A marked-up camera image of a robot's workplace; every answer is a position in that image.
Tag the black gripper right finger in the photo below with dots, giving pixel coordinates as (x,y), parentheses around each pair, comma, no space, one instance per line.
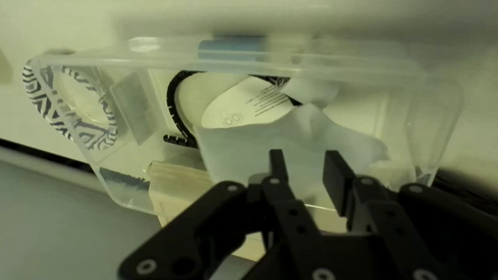
(415,233)

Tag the white printed paper packet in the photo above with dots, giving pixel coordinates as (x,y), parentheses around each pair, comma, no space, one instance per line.
(250,102)

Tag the white paper towel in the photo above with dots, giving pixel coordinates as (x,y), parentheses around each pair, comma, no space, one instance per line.
(312,149)

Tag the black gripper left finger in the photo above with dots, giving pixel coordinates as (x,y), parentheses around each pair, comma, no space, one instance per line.
(208,233)

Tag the black white patterned plate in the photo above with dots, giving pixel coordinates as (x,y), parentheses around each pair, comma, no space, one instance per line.
(48,98)

